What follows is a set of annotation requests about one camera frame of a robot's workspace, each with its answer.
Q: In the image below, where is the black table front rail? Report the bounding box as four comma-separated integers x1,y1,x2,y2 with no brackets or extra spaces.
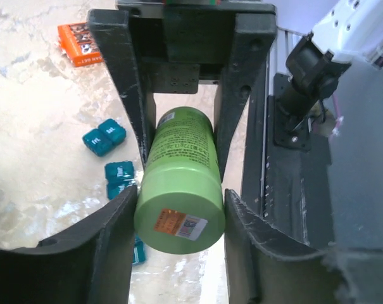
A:
241,63,335,249

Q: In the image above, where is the teal two-day pill organizer piece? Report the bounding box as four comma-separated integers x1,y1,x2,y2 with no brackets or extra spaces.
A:
82,118,127,157

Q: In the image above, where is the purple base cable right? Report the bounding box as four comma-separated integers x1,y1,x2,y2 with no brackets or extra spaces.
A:
332,94,346,137

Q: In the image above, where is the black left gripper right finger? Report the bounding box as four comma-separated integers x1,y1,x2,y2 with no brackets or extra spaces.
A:
225,189,383,303

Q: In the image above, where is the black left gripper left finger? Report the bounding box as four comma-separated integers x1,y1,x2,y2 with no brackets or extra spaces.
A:
0,186,137,303

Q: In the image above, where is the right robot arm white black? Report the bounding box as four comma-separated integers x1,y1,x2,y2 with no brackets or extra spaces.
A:
87,1,383,171

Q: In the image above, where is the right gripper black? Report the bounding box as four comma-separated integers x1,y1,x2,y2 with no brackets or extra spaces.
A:
87,1,277,179

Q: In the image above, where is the orange snack box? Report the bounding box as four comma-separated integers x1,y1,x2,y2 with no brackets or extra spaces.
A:
58,22,103,67

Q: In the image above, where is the teal five-day pill organizer strip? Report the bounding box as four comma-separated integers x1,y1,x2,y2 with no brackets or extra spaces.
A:
104,161,146,265

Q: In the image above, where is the green pill bottle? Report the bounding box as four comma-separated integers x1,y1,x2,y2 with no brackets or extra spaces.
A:
143,106,219,216

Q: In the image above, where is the green pill bottle cap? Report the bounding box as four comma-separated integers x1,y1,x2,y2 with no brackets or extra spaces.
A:
134,168,225,255

